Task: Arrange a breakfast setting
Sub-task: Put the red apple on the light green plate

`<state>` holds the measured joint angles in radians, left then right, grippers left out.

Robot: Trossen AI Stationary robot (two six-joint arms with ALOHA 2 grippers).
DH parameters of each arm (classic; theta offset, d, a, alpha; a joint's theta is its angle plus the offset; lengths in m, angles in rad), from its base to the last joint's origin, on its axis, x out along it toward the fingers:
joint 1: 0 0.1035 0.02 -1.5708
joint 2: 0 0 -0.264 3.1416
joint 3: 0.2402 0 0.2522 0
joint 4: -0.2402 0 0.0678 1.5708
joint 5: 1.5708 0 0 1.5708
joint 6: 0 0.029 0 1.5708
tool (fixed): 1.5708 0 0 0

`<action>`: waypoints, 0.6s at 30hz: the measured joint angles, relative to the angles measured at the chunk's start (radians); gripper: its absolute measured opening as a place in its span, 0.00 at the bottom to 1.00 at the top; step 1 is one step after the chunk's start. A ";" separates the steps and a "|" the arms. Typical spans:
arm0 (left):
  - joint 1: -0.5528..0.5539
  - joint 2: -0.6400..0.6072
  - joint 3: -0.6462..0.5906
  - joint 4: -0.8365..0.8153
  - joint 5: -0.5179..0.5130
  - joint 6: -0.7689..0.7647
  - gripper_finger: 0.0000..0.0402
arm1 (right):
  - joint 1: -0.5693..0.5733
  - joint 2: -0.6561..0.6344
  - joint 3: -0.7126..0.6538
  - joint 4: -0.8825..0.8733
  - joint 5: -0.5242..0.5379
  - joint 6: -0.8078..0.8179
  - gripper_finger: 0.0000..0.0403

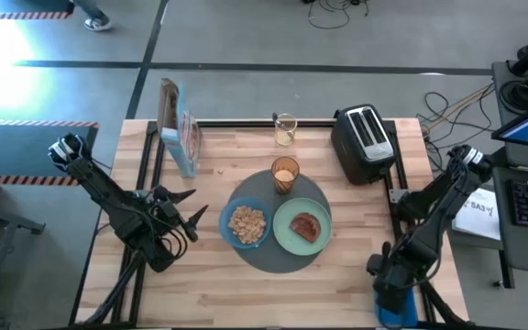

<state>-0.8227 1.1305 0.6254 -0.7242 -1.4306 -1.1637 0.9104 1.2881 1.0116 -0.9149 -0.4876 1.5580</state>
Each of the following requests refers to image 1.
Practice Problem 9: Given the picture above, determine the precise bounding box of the white printed paper sheet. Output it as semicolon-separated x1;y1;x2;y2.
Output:
451;187;501;242

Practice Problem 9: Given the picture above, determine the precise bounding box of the blue plastic basket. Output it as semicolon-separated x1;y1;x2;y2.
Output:
373;287;420;328

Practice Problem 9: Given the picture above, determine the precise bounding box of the black two-slot toaster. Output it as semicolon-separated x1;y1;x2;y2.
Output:
330;104;399;187

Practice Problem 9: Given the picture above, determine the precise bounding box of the green plastic plate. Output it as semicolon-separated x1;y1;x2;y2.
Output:
272;197;334;257

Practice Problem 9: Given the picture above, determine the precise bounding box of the blue cereal box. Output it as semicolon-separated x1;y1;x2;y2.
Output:
156;77;203;180

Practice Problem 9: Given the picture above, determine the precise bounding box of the metal spoon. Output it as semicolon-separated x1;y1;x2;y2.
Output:
271;111;289;133

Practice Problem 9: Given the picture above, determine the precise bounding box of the blue plastic bowl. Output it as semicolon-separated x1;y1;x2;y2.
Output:
218;196;273;250

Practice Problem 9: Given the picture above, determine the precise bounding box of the cereal flakes heap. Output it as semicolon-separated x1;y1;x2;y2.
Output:
227;205;268;246

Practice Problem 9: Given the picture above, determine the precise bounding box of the grey computer desk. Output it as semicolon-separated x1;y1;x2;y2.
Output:
490;59;528;290

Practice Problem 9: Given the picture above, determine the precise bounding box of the brown toast slice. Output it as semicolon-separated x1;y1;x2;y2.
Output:
289;211;323;244

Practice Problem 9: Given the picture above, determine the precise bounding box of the yellow floor cable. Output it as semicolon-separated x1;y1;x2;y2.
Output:
422;84;494;135

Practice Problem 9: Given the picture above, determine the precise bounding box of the clear drinking glass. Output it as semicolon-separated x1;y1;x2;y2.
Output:
273;113;298;148

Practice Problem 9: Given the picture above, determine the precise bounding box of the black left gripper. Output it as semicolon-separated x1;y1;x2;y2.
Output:
147;185;210;244

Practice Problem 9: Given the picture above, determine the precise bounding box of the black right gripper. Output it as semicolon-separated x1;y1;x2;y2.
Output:
366;241;431;316

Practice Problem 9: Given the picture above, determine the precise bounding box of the coiled black cable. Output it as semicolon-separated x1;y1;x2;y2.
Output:
499;80;528;116

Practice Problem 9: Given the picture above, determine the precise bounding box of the grey platform with hazard stripes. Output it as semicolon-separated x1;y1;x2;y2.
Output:
0;119;101;186

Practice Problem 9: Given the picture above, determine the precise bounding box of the grey round placemat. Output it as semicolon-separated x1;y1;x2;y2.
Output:
225;169;332;275

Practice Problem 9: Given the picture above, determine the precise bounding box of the black floor cable bundle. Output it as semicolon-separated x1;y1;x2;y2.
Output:
416;89;495;176

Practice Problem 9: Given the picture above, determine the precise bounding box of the wooden table with black frame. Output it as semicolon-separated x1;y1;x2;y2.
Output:
69;117;472;329

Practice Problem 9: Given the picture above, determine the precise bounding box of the person's foot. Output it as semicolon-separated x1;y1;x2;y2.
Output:
71;0;114;33

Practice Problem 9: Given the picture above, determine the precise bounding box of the orange plastic tumbler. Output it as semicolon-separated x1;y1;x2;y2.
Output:
270;156;301;196

